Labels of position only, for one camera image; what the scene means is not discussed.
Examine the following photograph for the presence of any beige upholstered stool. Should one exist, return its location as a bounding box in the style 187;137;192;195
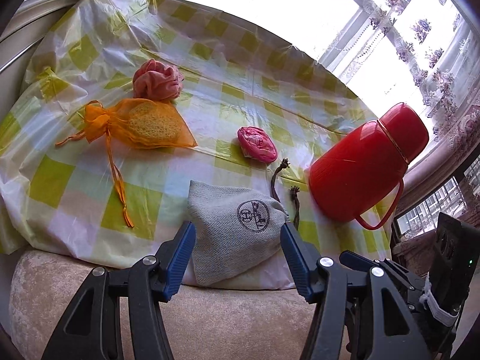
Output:
9;250;315;359

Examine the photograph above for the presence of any pink fabric scrunchie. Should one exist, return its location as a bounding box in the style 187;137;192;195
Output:
133;59;184;102

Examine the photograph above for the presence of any red thermos flask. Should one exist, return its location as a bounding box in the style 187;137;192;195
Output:
308;102;429;231

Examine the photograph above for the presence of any pink round coin pouch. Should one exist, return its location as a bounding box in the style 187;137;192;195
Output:
237;126;278;164

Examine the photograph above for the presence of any mauve patterned curtain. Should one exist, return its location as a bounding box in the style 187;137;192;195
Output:
396;100;479;214

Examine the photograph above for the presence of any orange organza bag with sponge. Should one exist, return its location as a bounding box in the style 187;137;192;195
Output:
55;98;197;228

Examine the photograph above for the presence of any white ornate cabinet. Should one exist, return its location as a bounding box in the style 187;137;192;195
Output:
0;0;80;118

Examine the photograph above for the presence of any yellow checkered plastic tablecloth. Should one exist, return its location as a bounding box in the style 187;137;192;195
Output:
1;0;391;268

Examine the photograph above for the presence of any grey drawstring pouch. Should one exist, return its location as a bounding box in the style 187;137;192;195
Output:
187;158;290;287

